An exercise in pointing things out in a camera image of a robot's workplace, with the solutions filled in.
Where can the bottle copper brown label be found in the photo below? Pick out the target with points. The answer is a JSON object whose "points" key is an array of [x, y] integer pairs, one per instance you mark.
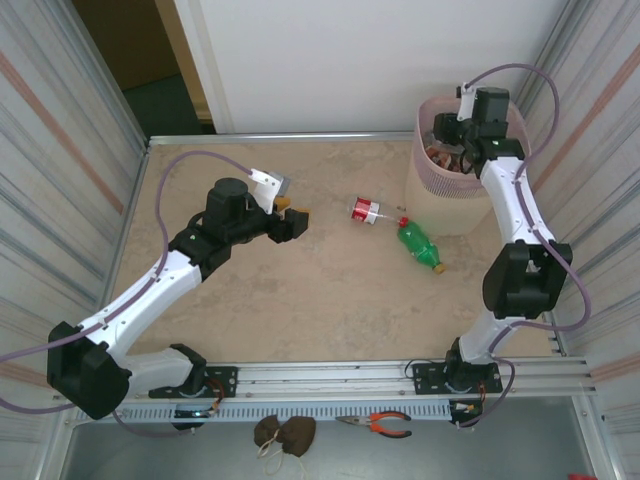
{"points": [[441, 159]]}

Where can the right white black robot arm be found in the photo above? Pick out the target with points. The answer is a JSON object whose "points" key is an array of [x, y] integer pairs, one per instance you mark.
{"points": [[515, 200]]}

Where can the pink plastic bin liner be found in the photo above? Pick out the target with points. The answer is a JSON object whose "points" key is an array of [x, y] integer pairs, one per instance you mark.
{"points": [[440, 182]]}

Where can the beige plastic waste bin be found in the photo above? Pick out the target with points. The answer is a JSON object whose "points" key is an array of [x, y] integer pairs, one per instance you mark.
{"points": [[435, 215]]}

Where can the red-label bottle red cap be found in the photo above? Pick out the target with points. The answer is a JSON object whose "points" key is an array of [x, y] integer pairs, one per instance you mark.
{"points": [[362, 208]]}

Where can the green bottle yellow cap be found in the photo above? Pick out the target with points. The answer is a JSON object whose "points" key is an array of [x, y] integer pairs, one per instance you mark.
{"points": [[420, 246]]}

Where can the brown cloth pouch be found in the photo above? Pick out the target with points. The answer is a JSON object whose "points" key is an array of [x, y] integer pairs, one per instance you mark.
{"points": [[300, 435], [267, 432]]}

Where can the small black controller board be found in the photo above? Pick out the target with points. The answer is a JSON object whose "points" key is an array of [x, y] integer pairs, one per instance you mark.
{"points": [[465, 407], [197, 413]]}

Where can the small red object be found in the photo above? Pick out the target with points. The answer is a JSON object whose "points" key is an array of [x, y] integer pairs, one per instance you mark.
{"points": [[581, 477]]}

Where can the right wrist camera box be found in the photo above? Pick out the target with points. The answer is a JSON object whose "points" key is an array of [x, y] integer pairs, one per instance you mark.
{"points": [[467, 102]]}

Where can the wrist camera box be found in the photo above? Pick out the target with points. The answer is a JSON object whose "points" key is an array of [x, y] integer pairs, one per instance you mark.
{"points": [[467, 102], [265, 187]]}

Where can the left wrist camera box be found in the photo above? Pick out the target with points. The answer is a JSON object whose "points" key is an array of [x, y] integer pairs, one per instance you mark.
{"points": [[265, 187]]}

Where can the white door frame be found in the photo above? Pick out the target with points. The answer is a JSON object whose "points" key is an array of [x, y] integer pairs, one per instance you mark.
{"points": [[202, 60]]}

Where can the wide aluminium mounting rail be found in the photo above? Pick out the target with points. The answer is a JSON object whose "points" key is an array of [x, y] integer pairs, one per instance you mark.
{"points": [[325, 381]]}

